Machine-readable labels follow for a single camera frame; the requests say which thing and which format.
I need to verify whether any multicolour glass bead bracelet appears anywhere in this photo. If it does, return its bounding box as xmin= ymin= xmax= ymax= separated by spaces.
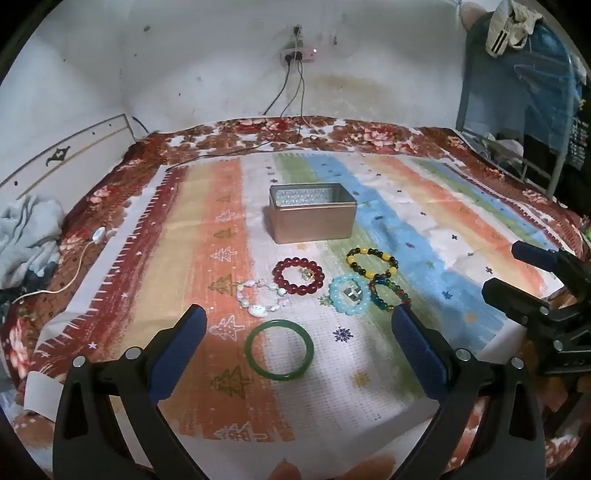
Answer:
xmin=368 ymin=276 xmax=413 ymax=313

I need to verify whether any yellow and black bead bracelet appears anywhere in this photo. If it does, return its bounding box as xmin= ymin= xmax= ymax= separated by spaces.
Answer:
xmin=345 ymin=246 xmax=401 ymax=281

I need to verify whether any light blue bead bracelet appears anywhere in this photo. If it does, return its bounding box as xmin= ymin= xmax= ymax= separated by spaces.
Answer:
xmin=327 ymin=272 xmax=372 ymax=316

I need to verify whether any green jade bangle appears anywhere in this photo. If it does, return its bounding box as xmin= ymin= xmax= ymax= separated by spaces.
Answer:
xmin=243 ymin=319 xmax=315 ymax=382

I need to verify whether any red bead bracelet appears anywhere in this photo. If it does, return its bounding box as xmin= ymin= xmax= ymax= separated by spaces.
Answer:
xmin=271 ymin=257 xmax=327 ymax=295

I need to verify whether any white shell bracelet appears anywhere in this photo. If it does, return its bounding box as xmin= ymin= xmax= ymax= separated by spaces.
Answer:
xmin=236 ymin=277 xmax=290 ymax=318

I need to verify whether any gold ring charm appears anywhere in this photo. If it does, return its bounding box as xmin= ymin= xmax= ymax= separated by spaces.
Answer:
xmin=300 ymin=269 xmax=312 ymax=282

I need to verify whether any blue metal rack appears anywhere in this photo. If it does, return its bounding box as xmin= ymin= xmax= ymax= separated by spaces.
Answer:
xmin=456 ymin=12 xmax=582 ymax=198

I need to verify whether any grey crumpled cloth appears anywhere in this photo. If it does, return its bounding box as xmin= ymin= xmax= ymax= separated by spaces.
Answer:
xmin=1 ymin=195 xmax=65 ymax=290

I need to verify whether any striped colourful mat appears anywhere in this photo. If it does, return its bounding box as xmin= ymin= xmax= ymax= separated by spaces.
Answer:
xmin=24 ymin=154 xmax=560 ymax=442

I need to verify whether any white sneaker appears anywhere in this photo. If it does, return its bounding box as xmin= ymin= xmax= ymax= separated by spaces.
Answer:
xmin=486 ymin=0 xmax=543 ymax=58

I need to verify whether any copper metal tin box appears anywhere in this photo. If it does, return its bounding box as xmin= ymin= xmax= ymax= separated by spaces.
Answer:
xmin=266 ymin=183 xmax=358 ymax=244

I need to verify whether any white headboard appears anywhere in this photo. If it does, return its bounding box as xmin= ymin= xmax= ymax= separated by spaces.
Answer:
xmin=0 ymin=114 xmax=135 ymax=212

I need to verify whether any white cable with switch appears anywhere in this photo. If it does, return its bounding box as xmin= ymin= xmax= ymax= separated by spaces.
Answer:
xmin=11 ymin=227 xmax=107 ymax=305

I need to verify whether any white wall power strip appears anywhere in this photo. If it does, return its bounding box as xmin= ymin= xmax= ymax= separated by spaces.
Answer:
xmin=280 ymin=46 xmax=318 ymax=64

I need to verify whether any black power cable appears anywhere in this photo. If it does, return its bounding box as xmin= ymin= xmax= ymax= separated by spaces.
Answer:
xmin=262 ymin=27 xmax=307 ymax=117

